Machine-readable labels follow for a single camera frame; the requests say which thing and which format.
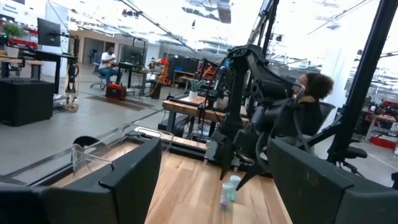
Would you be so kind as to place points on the black cabinet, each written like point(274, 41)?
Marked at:
point(26, 102)

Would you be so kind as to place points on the person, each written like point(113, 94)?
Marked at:
point(107, 60)
point(317, 87)

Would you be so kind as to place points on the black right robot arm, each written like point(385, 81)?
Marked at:
point(237, 99)

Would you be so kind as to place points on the clear plastic bin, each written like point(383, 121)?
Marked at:
point(81, 155)
point(146, 133)

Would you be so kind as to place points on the small teal pill bottle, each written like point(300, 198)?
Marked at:
point(227, 193)
point(236, 180)

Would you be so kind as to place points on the black standing desk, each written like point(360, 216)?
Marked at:
point(46, 56)

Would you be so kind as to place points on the black monitor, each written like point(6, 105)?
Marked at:
point(132, 54)
point(48, 32)

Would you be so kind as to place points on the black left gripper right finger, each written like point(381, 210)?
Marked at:
point(311, 193)

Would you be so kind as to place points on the small potted plant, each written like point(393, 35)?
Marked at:
point(193, 94)

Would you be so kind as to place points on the red machine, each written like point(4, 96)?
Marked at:
point(115, 91)

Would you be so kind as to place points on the black office chair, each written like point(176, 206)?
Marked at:
point(356, 152)

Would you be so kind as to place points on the black frame clamp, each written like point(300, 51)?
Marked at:
point(85, 140)

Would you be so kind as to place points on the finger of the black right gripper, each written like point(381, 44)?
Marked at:
point(226, 158)
point(250, 176)

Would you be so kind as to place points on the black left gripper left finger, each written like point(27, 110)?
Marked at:
point(130, 186)

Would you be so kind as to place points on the wooden table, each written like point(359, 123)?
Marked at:
point(186, 109)

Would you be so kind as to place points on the potted green plant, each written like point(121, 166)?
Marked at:
point(12, 31)

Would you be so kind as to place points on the cluttered workbench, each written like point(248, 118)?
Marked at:
point(382, 118)

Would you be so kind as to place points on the black aluminium rig frame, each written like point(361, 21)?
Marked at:
point(360, 93)

